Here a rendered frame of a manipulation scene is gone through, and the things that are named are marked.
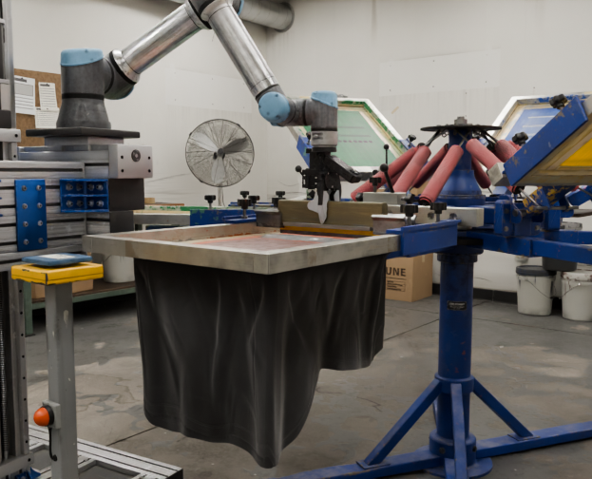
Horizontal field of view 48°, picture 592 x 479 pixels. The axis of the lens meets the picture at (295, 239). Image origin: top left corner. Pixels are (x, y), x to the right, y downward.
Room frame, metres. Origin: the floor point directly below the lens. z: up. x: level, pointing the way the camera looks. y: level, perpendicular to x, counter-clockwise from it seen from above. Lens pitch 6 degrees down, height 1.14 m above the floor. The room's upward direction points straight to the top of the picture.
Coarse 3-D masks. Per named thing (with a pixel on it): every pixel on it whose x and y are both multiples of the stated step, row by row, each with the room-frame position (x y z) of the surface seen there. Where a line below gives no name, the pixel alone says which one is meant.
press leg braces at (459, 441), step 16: (432, 384) 2.48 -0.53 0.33; (480, 384) 2.54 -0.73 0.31; (416, 400) 2.47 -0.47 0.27; (432, 400) 2.46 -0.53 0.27; (496, 400) 2.57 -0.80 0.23; (416, 416) 2.43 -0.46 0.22; (512, 416) 2.60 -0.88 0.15; (400, 432) 2.41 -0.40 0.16; (464, 432) 2.29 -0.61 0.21; (528, 432) 2.63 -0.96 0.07; (384, 448) 2.38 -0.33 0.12; (464, 448) 2.25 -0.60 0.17; (368, 464) 2.36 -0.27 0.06; (384, 464) 2.37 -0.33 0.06; (464, 464) 2.21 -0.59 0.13
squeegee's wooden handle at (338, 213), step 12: (288, 204) 1.93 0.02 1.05; (300, 204) 1.90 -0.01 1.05; (336, 204) 1.82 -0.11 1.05; (348, 204) 1.80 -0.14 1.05; (360, 204) 1.77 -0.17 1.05; (372, 204) 1.75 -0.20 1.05; (384, 204) 1.74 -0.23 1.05; (288, 216) 1.93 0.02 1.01; (300, 216) 1.90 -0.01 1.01; (312, 216) 1.87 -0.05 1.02; (336, 216) 1.82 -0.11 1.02; (348, 216) 1.80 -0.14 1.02; (360, 216) 1.77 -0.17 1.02; (372, 228) 1.75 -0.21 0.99
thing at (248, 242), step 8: (216, 240) 1.78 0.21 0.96; (224, 240) 1.78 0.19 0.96; (232, 240) 1.78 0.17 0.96; (240, 240) 1.78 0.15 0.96; (248, 240) 1.78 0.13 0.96; (256, 240) 1.78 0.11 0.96; (264, 240) 1.78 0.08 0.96; (272, 240) 1.78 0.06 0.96; (280, 240) 1.78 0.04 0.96; (288, 240) 1.78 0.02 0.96; (296, 240) 1.78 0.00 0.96; (240, 248) 1.60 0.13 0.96; (248, 248) 1.60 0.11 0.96
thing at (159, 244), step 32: (224, 224) 1.89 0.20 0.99; (256, 224) 1.99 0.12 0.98; (128, 256) 1.45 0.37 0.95; (160, 256) 1.39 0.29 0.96; (192, 256) 1.33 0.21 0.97; (224, 256) 1.27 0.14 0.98; (256, 256) 1.22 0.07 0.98; (288, 256) 1.25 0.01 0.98; (320, 256) 1.33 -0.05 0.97; (352, 256) 1.42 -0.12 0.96
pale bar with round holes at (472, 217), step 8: (392, 208) 1.97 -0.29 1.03; (424, 208) 1.91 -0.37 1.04; (448, 208) 1.86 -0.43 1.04; (456, 208) 1.85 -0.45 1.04; (464, 208) 1.83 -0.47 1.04; (472, 208) 1.82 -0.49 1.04; (480, 208) 1.83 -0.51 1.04; (424, 216) 1.91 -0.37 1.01; (432, 216) 1.93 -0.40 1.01; (440, 216) 1.88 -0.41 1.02; (448, 216) 1.86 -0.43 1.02; (456, 216) 1.90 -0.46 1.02; (464, 216) 1.83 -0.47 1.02; (472, 216) 1.82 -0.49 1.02; (480, 216) 1.83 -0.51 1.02; (464, 224) 1.83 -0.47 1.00; (472, 224) 1.82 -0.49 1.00; (480, 224) 1.83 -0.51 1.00
